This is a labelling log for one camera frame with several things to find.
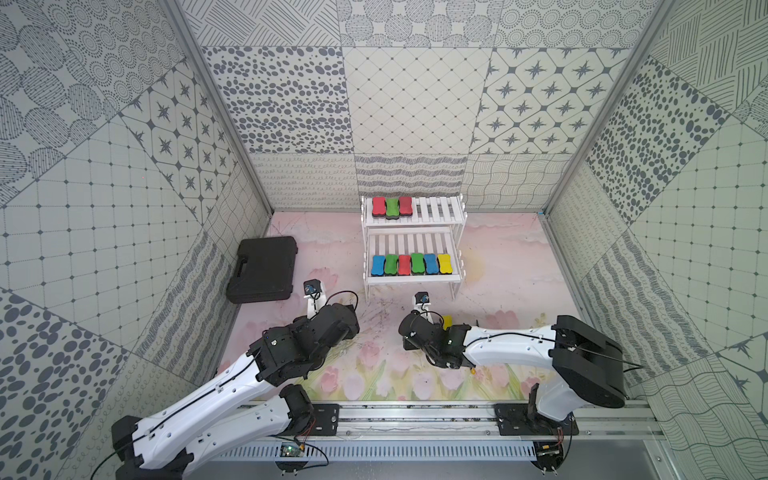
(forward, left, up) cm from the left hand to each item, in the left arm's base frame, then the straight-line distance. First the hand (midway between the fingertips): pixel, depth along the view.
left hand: (339, 309), depth 72 cm
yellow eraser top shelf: (+7, -29, -20) cm, 36 cm away
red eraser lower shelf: (+18, -16, -6) cm, 25 cm away
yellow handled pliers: (-8, -36, -21) cm, 42 cm away
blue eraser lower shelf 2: (+18, -24, -7) cm, 31 cm away
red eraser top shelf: (+27, -9, +10) cm, 29 cm away
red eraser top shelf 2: (+28, -16, +9) cm, 33 cm away
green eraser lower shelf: (+18, -12, -6) cm, 23 cm away
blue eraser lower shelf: (+18, -8, -6) cm, 20 cm away
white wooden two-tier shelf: (+28, -19, -8) cm, 35 cm away
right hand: (+3, -18, -17) cm, 25 cm away
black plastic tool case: (+21, +31, -15) cm, 41 cm away
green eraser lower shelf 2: (+18, -20, -6) cm, 28 cm away
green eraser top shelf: (+26, -12, +10) cm, 30 cm away
